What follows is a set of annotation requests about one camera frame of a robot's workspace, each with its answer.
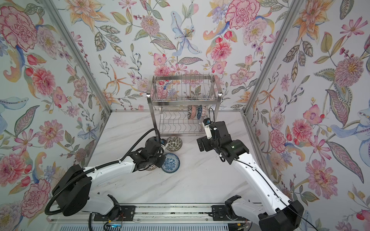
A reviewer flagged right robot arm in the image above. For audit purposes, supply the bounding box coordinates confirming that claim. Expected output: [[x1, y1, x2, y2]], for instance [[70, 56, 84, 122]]
[[197, 118, 304, 231]]

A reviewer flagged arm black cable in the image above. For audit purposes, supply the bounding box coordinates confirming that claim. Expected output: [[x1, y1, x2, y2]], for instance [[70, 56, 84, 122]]
[[44, 128, 161, 231], [209, 107, 319, 231]]

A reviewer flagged light blue floral bowl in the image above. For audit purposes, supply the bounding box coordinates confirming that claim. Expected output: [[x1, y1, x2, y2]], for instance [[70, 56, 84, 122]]
[[161, 153, 180, 173]]

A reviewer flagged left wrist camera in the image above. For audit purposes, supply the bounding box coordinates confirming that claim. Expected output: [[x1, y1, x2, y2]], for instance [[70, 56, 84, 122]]
[[160, 139, 168, 149]]

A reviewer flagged blue triangle pattern bowl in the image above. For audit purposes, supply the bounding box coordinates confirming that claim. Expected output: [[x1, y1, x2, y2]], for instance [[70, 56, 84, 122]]
[[197, 105, 203, 120]]

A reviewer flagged right aluminium corner post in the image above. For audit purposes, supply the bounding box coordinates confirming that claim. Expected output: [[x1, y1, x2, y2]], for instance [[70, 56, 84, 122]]
[[244, 0, 302, 116]]

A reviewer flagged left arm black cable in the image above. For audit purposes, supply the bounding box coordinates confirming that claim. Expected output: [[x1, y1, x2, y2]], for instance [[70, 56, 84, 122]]
[[44, 128, 161, 231]]

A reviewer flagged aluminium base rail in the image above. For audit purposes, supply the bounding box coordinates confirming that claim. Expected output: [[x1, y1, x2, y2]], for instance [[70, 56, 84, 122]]
[[46, 203, 295, 224]]

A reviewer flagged left aluminium corner post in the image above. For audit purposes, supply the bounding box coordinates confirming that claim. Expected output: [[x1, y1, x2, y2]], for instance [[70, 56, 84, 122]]
[[41, 0, 112, 116]]

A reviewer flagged aluminium corner post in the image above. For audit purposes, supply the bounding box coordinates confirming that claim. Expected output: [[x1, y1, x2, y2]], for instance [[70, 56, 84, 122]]
[[244, 0, 302, 116], [41, 0, 112, 116]]

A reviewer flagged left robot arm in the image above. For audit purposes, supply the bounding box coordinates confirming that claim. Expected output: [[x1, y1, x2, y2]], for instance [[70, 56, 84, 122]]
[[45, 137, 167, 220]]

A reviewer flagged steel two-tier dish rack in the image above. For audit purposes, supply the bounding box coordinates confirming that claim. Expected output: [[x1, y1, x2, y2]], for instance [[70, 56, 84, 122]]
[[146, 74, 223, 136]]

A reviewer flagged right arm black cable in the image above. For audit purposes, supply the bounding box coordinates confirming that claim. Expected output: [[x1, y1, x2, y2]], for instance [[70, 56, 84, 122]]
[[209, 107, 319, 231]]

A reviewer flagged white lattice bowl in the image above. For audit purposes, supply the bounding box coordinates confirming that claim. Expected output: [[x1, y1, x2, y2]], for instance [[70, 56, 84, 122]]
[[146, 165, 158, 171]]

